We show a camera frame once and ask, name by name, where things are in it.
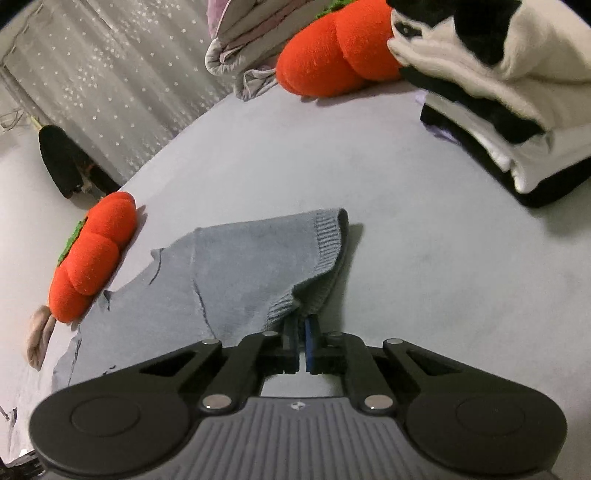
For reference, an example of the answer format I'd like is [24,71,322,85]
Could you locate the grey star curtain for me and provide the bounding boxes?
[0,0,236,185]

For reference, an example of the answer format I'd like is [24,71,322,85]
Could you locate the grey knit sweater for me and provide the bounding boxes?
[51,208,350,398]

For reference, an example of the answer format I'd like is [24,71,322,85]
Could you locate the beige folded cloth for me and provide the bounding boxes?
[24,305,58,370]

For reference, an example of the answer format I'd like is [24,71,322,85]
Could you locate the black hanging jacket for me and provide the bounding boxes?
[38,124,122,200]

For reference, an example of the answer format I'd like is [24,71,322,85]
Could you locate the orange pumpkin cushion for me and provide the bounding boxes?
[48,191,138,324]
[276,0,407,99]

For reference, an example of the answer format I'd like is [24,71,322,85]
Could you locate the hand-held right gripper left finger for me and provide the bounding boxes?
[139,316,302,415]

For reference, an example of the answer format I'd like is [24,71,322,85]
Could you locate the stack of folded clothes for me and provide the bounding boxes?
[385,0,591,209]

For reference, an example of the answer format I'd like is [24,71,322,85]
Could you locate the thin wires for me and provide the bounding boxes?
[0,108,25,134]

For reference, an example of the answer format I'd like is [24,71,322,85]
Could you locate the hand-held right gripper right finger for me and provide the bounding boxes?
[305,314,490,414]

